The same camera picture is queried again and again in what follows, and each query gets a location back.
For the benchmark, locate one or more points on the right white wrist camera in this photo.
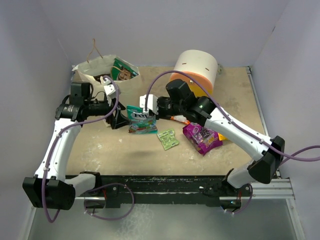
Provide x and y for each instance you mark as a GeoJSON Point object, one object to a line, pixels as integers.
{"type": "Point", "coordinates": [149, 103]}

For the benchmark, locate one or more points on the purple candy bag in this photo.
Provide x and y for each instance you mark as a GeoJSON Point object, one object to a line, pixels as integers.
{"type": "Point", "coordinates": [203, 139]}

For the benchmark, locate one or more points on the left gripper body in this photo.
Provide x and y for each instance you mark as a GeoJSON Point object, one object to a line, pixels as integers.
{"type": "Point", "coordinates": [109, 119]}

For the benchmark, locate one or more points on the teal Fox's candy bag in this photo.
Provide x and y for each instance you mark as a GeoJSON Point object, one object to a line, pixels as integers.
{"type": "Point", "coordinates": [140, 122]}

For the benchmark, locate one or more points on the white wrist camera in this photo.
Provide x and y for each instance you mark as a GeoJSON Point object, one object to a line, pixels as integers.
{"type": "Point", "coordinates": [111, 89]}
{"type": "Point", "coordinates": [149, 103]}

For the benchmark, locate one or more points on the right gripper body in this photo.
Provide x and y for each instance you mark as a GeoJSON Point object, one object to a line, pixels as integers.
{"type": "Point", "coordinates": [165, 109]}

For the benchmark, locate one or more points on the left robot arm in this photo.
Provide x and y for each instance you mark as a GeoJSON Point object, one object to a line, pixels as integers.
{"type": "Point", "coordinates": [49, 188]}

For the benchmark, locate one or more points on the yellow small snack box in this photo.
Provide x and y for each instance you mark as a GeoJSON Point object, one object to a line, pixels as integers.
{"type": "Point", "coordinates": [222, 137]}

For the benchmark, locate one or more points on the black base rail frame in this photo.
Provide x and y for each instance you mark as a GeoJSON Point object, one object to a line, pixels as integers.
{"type": "Point", "coordinates": [208, 190]}

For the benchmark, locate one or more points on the white cylinder toy drawers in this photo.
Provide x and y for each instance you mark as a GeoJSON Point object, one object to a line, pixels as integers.
{"type": "Point", "coordinates": [200, 65]}

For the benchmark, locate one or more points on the white paper bag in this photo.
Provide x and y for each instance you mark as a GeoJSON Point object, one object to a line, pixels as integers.
{"type": "Point", "coordinates": [98, 64]}

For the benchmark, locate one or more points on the green snack bag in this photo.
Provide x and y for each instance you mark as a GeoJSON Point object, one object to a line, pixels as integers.
{"type": "Point", "coordinates": [121, 71]}

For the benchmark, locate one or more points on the small light green packet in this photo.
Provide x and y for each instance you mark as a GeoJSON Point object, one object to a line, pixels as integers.
{"type": "Point", "coordinates": [168, 139]}

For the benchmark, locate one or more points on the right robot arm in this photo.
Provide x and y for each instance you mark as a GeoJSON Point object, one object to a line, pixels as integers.
{"type": "Point", "coordinates": [263, 150]}

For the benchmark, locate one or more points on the orange snack packet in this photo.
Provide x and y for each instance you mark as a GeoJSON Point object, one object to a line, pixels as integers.
{"type": "Point", "coordinates": [180, 119]}

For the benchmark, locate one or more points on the brown Kettle chips bag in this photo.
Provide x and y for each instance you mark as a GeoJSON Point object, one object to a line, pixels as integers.
{"type": "Point", "coordinates": [98, 77]}

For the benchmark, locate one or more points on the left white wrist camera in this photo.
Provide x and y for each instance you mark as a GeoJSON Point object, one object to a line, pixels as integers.
{"type": "Point", "coordinates": [111, 89]}

